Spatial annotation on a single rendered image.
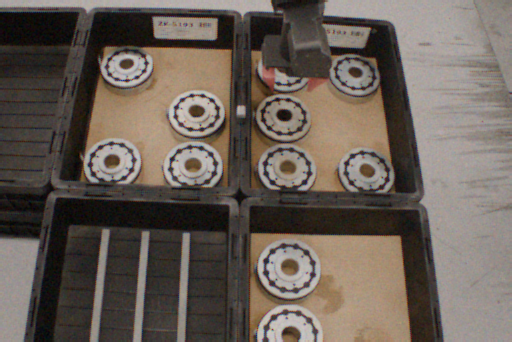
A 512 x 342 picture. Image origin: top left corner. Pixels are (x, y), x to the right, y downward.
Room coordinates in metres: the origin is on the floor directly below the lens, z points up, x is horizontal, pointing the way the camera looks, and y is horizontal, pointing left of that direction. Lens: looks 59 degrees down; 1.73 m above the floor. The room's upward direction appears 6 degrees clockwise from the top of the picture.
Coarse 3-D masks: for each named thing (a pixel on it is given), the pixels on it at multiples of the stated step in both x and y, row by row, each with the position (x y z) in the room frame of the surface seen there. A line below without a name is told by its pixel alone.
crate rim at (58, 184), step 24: (240, 24) 0.77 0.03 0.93; (240, 48) 0.71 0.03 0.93; (240, 72) 0.66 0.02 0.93; (72, 96) 0.58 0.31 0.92; (240, 96) 0.60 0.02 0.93; (240, 120) 0.55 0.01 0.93; (144, 192) 0.40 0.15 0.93; (168, 192) 0.41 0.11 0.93; (192, 192) 0.41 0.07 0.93; (216, 192) 0.42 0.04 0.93
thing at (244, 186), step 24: (360, 24) 0.82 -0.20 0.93; (384, 24) 0.82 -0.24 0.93; (408, 96) 0.65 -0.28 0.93; (408, 120) 0.59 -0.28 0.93; (240, 144) 0.51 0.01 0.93; (408, 144) 0.55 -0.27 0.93; (240, 168) 0.46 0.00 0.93; (240, 192) 0.43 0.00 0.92; (264, 192) 0.42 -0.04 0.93; (288, 192) 0.43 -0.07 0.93; (312, 192) 0.43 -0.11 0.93; (336, 192) 0.44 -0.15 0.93; (360, 192) 0.44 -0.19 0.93
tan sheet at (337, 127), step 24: (264, 96) 0.68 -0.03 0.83; (312, 96) 0.70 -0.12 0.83; (312, 120) 0.64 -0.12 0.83; (336, 120) 0.65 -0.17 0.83; (360, 120) 0.65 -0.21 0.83; (384, 120) 0.66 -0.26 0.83; (264, 144) 0.58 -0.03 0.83; (312, 144) 0.59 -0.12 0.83; (336, 144) 0.59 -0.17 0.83; (360, 144) 0.60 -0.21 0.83; (384, 144) 0.61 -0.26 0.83
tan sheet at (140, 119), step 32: (160, 64) 0.74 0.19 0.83; (192, 64) 0.75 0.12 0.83; (224, 64) 0.75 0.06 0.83; (96, 96) 0.65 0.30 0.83; (160, 96) 0.66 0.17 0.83; (224, 96) 0.67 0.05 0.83; (96, 128) 0.57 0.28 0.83; (128, 128) 0.58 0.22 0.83; (160, 128) 0.59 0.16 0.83; (224, 128) 0.60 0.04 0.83; (224, 160) 0.53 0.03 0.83
